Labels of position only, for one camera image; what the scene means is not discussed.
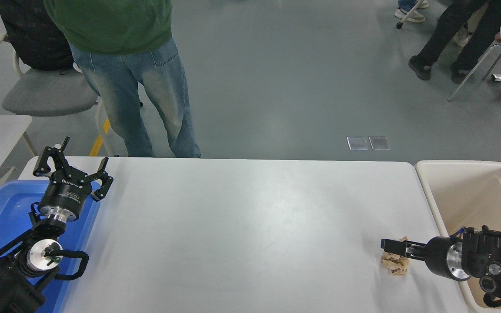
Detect large pale plastic bin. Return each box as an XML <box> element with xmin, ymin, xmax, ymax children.
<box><xmin>415</xmin><ymin>160</ymin><xmax>501</xmax><ymax>313</ymax></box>

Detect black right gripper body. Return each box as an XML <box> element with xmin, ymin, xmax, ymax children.
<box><xmin>425</xmin><ymin>236</ymin><xmax>454</xmax><ymax>279</ymax></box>

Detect white chair metal legs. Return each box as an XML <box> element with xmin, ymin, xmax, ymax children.
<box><xmin>448</xmin><ymin>39</ymin><xmax>501</xmax><ymax>101</ymax></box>

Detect tan paper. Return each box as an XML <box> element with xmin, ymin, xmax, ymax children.
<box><xmin>381</xmin><ymin>236</ymin><xmax>409</xmax><ymax>276</ymax></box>

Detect grey seat white chair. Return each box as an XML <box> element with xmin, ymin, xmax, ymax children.
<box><xmin>0</xmin><ymin>31</ymin><xmax>143</xmax><ymax>157</ymax></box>

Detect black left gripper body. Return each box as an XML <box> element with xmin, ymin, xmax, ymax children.
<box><xmin>38</xmin><ymin>170</ymin><xmax>94</xmax><ymax>214</ymax></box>

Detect white rolling chair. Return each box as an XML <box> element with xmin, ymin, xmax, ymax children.
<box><xmin>397</xmin><ymin>0</ymin><xmax>423</xmax><ymax>29</ymax></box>

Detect black bag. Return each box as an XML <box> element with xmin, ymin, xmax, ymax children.
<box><xmin>0</xmin><ymin>0</ymin><xmax>75</xmax><ymax>71</ymax></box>

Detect blue plastic tray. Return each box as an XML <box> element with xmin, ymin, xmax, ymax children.
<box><xmin>0</xmin><ymin>180</ymin><xmax>102</xmax><ymax>313</ymax></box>

